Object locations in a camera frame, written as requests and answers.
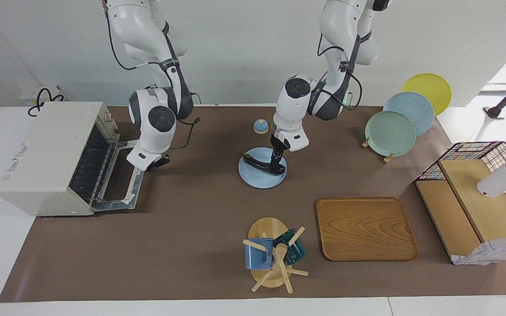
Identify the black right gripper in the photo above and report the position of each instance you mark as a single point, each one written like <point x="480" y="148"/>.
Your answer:
<point x="158" y="162"/>

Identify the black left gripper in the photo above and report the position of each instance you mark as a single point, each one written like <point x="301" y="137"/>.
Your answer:
<point x="279" y="149"/>

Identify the dark purple eggplant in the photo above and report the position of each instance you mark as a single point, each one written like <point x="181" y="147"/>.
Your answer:
<point x="257" y="164"/>

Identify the light blue ribbed plate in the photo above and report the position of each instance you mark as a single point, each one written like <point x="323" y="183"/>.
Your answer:
<point x="257" y="179"/>

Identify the beige toaster oven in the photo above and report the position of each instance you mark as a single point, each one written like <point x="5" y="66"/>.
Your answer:
<point x="42" y="162"/>

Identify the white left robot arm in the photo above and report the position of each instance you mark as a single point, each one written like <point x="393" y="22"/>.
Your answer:
<point x="336" y="52"/>

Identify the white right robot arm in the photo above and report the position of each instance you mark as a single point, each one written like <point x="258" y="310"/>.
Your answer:
<point x="156" y="127"/>

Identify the blue service bell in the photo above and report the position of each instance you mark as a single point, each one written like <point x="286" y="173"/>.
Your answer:
<point x="260" y="127"/>

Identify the wooden mug tree stand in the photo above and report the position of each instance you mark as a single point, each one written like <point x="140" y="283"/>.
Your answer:
<point x="267" y="228"/>

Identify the brown table mat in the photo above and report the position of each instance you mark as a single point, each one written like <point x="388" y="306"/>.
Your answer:
<point x="191" y="228"/>

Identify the dark green mug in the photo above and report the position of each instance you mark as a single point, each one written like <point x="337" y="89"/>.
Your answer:
<point x="294" y="252"/>

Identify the blue mug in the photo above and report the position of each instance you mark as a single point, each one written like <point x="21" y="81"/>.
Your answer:
<point x="257" y="259"/>

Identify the rectangular wooden tray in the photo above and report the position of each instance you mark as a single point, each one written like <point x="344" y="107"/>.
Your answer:
<point x="365" y="228"/>

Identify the wooden plate rack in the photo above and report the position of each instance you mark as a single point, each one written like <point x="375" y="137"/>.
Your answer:
<point x="387" y="158"/>

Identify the pale green plate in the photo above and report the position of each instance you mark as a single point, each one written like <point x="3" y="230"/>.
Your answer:
<point x="389" y="134"/>

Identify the light blue smooth plate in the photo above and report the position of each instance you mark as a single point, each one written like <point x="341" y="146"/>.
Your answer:
<point x="415" y="107"/>

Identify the yellow plate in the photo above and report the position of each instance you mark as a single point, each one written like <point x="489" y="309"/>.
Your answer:
<point x="431" y="87"/>

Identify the white cup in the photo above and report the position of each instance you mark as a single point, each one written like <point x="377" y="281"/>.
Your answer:
<point x="499" y="184"/>

